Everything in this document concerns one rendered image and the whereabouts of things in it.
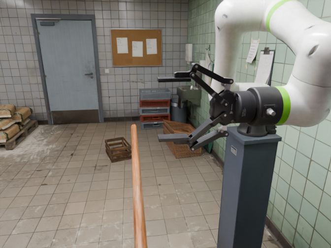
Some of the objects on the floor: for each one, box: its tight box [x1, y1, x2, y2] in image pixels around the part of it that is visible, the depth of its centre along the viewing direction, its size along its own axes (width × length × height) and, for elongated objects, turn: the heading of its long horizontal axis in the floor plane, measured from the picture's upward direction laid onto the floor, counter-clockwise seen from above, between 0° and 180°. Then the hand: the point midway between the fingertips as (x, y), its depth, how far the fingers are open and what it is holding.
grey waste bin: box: [170, 97, 187, 126], centre depth 503 cm, size 37×37×55 cm
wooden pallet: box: [0, 120, 38, 151], centre depth 436 cm, size 120×80×14 cm, turn 8°
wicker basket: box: [163, 130, 202, 159], centre depth 383 cm, size 49×56×28 cm
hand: (162, 109), depth 54 cm, fingers open, 13 cm apart
